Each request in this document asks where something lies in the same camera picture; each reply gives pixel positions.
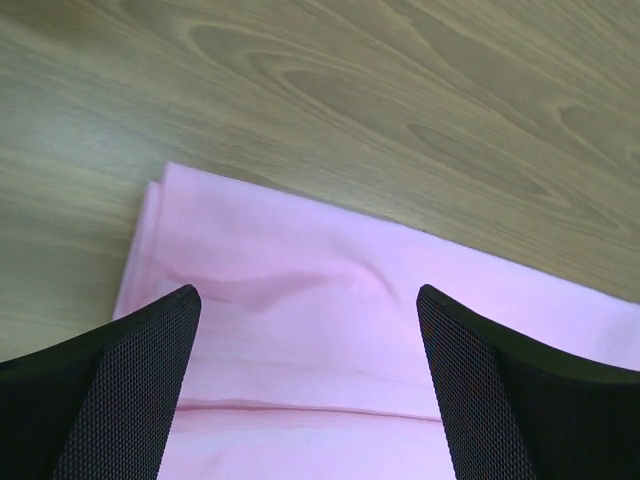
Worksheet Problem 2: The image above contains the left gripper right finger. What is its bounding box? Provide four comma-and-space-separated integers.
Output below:
417, 285, 639, 479

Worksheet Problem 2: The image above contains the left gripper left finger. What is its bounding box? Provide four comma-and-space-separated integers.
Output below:
1, 285, 201, 479

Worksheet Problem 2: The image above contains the pink t shirt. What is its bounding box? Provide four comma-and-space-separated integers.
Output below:
114, 163, 639, 479

